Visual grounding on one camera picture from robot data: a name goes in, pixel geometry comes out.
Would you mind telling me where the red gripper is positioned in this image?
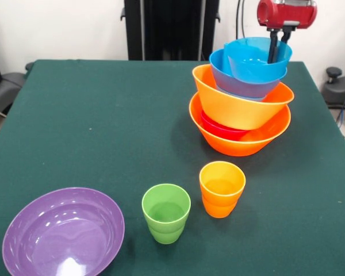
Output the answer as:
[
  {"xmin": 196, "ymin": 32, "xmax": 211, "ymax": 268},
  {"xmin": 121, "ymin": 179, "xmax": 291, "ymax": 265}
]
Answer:
[{"xmin": 256, "ymin": 0, "xmax": 318, "ymax": 64}]

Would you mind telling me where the blue ribbed-bottom bowl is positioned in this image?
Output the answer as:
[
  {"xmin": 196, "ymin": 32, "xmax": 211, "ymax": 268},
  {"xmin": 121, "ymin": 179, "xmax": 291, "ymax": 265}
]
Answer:
[{"xmin": 223, "ymin": 37, "xmax": 293, "ymax": 83}]

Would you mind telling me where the small cyan bowl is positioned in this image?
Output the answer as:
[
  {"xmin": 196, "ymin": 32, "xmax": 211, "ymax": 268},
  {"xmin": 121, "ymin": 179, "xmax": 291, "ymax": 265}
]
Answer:
[{"xmin": 217, "ymin": 85, "xmax": 266, "ymax": 102}]

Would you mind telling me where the large blue bowl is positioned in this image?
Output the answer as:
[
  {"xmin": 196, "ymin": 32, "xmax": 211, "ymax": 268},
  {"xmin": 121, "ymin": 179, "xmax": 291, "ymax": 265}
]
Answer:
[{"xmin": 209, "ymin": 48, "xmax": 288, "ymax": 99}]

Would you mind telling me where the large orange bowl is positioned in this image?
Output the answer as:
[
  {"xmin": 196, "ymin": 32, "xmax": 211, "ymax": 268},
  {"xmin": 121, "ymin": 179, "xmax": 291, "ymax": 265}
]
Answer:
[
  {"xmin": 192, "ymin": 63, "xmax": 295, "ymax": 131},
  {"xmin": 189, "ymin": 92, "xmax": 292, "ymax": 158}
]

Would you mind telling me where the small magenta bowl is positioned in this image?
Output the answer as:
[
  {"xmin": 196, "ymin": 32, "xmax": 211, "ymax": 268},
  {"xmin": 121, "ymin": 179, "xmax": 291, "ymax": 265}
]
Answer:
[{"xmin": 201, "ymin": 110, "xmax": 250, "ymax": 141}]

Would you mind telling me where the large purple bowl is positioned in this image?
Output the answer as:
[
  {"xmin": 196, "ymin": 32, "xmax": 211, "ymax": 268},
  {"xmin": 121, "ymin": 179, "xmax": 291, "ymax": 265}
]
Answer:
[{"xmin": 2, "ymin": 187, "xmax": 125, "ymax": 276}]

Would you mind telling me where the orange cup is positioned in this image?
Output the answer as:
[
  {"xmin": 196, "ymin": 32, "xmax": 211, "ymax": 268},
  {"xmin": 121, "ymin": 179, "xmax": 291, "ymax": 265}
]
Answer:
[{"xmin": 198, "ymin": 160, "xmax": 247, "ymax": 219}]

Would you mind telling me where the dark green tablecloth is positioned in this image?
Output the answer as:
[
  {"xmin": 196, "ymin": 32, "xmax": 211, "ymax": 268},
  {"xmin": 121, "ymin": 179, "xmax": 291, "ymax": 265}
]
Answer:
[{"xmin": 0, "ymin": 59, "xmax": 345, "ymax": 276}]

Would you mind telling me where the green cup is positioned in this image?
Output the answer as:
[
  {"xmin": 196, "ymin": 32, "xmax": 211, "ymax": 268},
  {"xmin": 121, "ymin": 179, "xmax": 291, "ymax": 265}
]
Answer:
[{"xmin": 141, "ymin": 183, "xmax": 191, "ymax": 245}]

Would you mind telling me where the black wall cable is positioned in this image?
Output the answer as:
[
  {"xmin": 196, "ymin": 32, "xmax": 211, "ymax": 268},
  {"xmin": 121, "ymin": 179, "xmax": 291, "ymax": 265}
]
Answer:
[
  {"xmin": 235, "ymin": 0, "xmax": 242, "ymax": 41},
  {"xmin": 241, "ymin": 0, "xmax": 248, "ymax": 39}
]

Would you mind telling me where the black pedestal foot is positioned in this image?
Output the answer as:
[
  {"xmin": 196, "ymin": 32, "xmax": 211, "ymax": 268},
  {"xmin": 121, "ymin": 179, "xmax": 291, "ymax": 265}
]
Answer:
[
  {"xmin": 0, "ymin": 62, "xmax": 35, "ymax": 116},
  {"xmin": 321, "ymin": 66, "xmax": 345, "ymax": 109}
]

